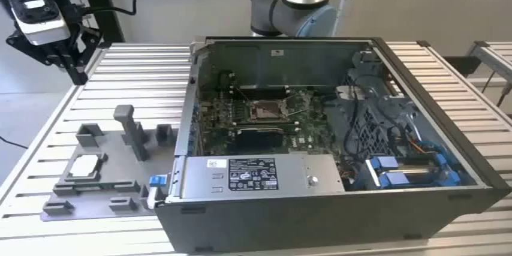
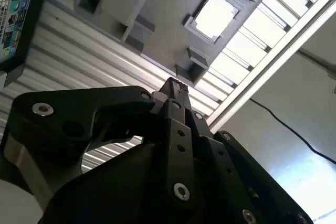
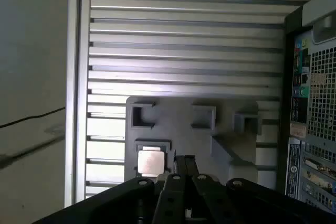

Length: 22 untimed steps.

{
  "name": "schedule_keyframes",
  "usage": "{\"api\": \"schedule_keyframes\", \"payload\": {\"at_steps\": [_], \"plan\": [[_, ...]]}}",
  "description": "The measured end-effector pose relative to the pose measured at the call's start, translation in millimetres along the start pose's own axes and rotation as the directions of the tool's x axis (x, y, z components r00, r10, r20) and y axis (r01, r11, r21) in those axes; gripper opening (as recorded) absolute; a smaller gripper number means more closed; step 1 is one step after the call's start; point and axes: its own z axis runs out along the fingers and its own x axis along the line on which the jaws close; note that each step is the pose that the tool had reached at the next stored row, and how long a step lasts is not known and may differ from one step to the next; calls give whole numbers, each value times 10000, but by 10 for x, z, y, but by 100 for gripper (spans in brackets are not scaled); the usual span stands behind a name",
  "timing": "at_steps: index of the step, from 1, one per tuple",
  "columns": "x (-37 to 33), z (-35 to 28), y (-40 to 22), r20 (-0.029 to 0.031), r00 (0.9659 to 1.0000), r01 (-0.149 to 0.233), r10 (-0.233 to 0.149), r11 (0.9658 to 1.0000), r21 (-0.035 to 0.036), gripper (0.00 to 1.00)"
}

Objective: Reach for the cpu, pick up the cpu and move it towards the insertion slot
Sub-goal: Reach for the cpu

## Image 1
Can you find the silver topped CPU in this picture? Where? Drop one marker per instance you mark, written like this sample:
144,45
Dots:
84,166

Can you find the black RAM slot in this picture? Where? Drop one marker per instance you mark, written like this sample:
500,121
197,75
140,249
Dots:
261,93
264,123
261,88
265,129

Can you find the CPU socket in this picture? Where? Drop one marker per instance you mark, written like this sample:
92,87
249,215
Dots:
265,112

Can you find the grey plastic parts rack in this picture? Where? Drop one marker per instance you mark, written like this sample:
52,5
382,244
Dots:
116,160

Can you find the green RAM stick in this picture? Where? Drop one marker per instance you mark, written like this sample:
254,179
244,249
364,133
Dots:
104,184

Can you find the blue plastic latch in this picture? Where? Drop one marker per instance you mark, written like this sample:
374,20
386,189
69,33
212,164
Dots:
156,181

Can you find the silver power supply unit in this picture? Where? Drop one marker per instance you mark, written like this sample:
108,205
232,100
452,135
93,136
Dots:
208,178

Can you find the green motherboard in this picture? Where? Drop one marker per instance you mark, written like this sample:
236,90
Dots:
316,124

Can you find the open black PC case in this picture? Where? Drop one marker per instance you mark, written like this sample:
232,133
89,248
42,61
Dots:
280,226

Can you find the grey plastic drive cage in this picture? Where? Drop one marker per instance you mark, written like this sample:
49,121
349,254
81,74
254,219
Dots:
372,112

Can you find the blue disk carrier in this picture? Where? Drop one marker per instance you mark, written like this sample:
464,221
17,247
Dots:
384,162
393,181

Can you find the aluminium slat side table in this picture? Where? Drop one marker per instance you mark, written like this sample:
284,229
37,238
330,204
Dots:
492,55

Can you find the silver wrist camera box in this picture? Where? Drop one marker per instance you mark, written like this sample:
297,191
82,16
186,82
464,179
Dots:
41,29

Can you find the black frame post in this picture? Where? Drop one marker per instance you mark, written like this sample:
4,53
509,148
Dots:
108,13

